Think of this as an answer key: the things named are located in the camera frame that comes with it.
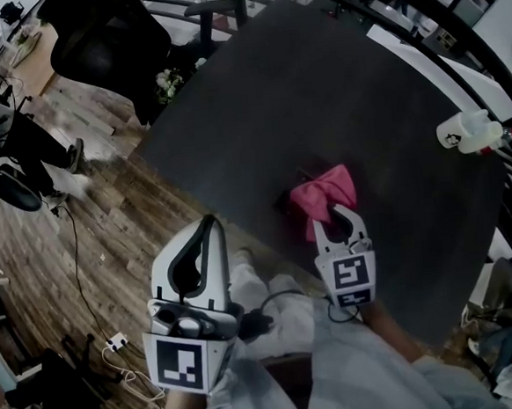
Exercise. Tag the black metal railing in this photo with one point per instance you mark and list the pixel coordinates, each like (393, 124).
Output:
(238, 2)

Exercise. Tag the clear bottle with red label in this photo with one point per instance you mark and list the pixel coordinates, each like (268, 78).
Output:
(508, 131)

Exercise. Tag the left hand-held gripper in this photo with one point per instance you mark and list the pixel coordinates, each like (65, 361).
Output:
(180, 364)

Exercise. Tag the white flower bouquet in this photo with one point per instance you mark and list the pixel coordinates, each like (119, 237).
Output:
(169, 84)

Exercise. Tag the person's white shoe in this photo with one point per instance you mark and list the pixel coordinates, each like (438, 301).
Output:
(242, 258)

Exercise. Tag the white cartoon print mug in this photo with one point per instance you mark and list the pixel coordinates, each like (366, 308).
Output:
(451, 133)

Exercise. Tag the black round seat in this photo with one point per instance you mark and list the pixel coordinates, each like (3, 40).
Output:
(12, 192)

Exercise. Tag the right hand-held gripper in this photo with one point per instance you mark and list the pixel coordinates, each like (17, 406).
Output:
(352, 273)

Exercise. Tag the black mesh office chair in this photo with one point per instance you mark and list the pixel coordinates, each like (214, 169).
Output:
(107, 47)

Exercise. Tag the person's left forearm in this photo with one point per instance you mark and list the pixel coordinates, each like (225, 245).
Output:
(186, 407)

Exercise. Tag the pink cloth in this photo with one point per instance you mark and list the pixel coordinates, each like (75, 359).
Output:
(325, 189)

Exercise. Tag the black swivel chair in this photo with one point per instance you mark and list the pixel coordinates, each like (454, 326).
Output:
(73, 399)

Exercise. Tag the light wooden desk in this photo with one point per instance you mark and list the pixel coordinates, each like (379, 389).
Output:
(38, 71)

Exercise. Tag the person's right forearm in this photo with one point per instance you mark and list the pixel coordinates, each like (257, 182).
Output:
(392, 334)

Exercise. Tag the white plastic container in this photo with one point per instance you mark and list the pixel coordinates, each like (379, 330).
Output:
(480, 137)

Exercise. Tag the white power strip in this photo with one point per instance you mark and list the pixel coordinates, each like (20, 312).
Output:
(117, 341)

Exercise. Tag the person's light blue clothing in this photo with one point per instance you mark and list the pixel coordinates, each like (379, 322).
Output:
(362, 380)

